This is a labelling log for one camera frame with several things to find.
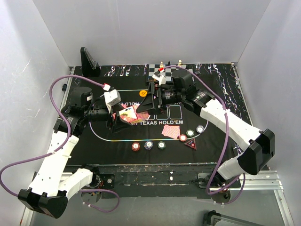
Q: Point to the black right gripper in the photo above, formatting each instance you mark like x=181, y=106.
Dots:
x=148, y=103

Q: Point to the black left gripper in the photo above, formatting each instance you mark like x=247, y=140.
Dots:
x=117, y=125

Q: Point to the yellow big blind button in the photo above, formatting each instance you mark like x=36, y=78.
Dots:
x=143, y=93

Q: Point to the red playing card box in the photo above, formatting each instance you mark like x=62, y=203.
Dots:
x=128, y=114

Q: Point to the red poker chip stack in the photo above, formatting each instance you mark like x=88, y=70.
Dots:
x=135, y=146

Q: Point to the blue poker chip stack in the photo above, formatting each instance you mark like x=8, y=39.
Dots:
x=148, y=145

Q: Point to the green poker chip stack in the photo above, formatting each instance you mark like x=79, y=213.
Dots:
x=161, y=145

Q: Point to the red chips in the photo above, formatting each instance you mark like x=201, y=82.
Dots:
x=182, y=138

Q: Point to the green chips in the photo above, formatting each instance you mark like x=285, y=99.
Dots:
x=190, y=133

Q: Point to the black triangular all-in marker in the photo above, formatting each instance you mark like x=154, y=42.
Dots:
x=191, y=143

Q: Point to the red-backed playing card deck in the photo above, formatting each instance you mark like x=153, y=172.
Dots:
x=140, y=117

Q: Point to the dealt red-backed playing card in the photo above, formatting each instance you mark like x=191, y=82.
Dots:
x=176, y=132

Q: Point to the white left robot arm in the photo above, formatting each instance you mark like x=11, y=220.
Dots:
x=47, y=193

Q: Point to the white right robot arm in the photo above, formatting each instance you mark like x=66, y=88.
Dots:
x=257, y=146

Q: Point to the black white chessboard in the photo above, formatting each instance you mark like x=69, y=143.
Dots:
x=167, y=73

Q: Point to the black poker table mat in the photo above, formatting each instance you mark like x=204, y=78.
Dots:
x=98, y=145

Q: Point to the black card dealer shoe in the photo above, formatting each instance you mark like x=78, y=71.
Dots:
x=90, y=67

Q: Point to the black case corner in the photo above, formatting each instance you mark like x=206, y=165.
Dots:
x=213, y=218

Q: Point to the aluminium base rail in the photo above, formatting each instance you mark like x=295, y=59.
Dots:
x=265, y=180

